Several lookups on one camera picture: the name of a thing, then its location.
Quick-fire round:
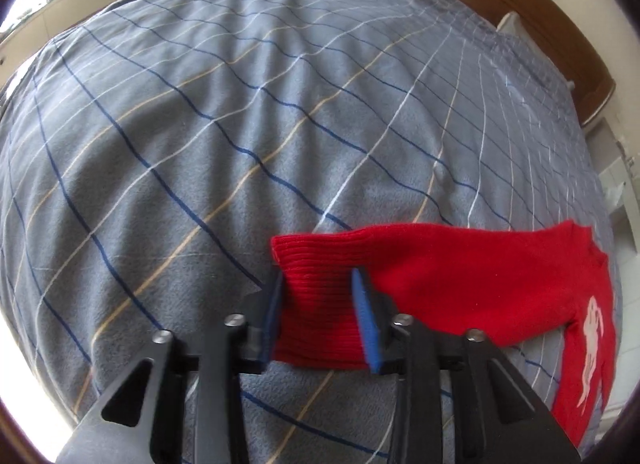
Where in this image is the white desk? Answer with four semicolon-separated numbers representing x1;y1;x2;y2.
585;119;640;225

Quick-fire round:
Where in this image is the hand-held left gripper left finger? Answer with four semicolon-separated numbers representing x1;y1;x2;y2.
55;268;287;464

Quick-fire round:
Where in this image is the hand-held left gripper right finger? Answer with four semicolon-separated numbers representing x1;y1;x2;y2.
350;268;583;464

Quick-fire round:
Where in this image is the grey checked duvet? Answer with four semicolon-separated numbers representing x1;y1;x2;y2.
0;0;623;464

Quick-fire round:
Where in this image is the wooden headboard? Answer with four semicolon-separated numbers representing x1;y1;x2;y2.
375;0;616;127

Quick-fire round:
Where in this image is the grey pillow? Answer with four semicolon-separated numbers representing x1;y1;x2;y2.
495;11;576;90

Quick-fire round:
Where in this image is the window bench cabinet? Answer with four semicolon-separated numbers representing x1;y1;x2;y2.
0;0;183;90

